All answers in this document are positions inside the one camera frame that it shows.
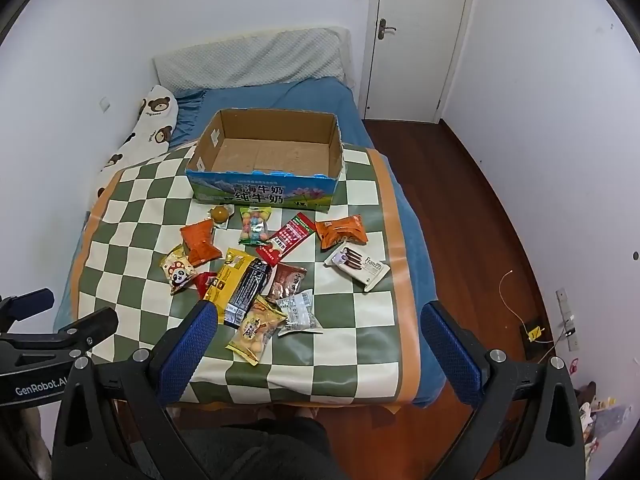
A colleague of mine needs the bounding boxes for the small red snack pack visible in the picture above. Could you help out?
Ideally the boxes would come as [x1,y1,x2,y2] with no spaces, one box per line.
[193,272,217,299]

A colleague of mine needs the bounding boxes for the panda mushroom snack pack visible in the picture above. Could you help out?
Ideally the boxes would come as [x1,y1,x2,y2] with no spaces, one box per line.
[160,244,198,295]

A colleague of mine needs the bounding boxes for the yellow cracker bag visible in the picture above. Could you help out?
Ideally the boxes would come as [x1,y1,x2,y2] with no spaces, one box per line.
[226,295,288,366]

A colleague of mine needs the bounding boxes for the yellow black snack bag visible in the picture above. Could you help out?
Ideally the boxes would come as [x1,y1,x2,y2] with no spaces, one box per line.
[204,248,271,328]

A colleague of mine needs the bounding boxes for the white grey snack pack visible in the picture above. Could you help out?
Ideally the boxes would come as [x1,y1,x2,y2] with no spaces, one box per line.
[276,289,323,337]

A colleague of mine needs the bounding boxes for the brown snack pack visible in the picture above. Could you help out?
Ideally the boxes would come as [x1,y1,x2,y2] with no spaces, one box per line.
[262,263,307,302]

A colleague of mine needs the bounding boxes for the white chocolate biscuit pack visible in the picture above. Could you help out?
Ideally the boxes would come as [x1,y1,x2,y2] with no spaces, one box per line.
[323,242,390,292]

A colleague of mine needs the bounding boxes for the colourful candy balls bag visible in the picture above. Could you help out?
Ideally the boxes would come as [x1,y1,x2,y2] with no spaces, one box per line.
[239,206,271,246]

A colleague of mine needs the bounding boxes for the orange jelly cup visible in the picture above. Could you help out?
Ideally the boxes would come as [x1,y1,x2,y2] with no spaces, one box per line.
[208,205,235,229]

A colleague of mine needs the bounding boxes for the orange pastry snack pack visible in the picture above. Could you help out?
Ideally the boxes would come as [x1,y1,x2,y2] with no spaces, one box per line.
[316,214,368,250]

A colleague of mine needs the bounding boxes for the red green snack bar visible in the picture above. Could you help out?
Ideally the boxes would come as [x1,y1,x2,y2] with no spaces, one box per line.
[256,212,316,266]

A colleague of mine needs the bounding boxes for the white power strip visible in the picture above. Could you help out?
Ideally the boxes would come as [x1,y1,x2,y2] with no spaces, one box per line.
[555,288,579,352]

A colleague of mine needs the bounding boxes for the green white checkered mat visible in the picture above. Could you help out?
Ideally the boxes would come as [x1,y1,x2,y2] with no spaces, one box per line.
[70,146,424,405]

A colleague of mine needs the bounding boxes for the bear print bolster pillow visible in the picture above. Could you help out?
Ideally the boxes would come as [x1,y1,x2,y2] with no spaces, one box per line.
[88,84,178,209]

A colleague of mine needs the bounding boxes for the cardboard milk box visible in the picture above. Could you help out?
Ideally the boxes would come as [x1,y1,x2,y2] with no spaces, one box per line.
[184,108,344,212]

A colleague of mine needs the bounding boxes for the grey white pillow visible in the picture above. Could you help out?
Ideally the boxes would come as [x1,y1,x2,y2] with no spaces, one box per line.
[153,26,355,93]

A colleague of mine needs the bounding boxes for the white door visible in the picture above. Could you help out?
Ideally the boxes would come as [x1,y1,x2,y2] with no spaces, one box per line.
[359,0,473,122]

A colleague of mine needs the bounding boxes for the white cable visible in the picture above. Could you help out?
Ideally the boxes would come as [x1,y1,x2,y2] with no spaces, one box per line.
[498,268,569,363]

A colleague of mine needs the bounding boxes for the white wall socket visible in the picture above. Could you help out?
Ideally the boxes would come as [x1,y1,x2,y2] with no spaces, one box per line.
[100,96,111,113]

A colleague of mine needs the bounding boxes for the metal door handle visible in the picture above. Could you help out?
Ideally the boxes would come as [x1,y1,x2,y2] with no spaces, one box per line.
[376,18,397,40]

